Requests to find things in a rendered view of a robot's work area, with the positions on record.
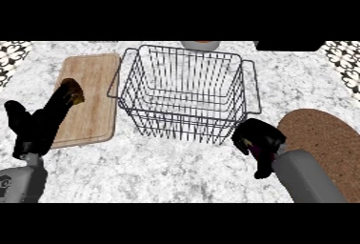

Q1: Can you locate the grey round pot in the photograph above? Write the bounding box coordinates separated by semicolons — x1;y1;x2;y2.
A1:
180;41;221;52

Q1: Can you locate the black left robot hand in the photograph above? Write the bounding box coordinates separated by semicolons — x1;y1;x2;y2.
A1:
3;77;87;160

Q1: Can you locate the dark purple eggplant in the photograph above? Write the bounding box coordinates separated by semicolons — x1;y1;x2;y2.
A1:
240;138;267;158

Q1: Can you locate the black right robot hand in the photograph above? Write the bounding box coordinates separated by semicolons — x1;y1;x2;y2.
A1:
230;117;287;180

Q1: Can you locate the black appliance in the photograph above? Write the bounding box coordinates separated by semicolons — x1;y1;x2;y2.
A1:
255;41;326;52

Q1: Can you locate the wooden cutting board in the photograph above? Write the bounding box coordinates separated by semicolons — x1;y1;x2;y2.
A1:
48;52;122;150

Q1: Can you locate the dark wire basket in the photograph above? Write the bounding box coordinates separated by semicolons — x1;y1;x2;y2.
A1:
105;44;262;146

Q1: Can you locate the brown oval placemat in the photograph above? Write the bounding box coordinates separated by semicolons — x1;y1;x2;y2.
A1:
276;108;360;204

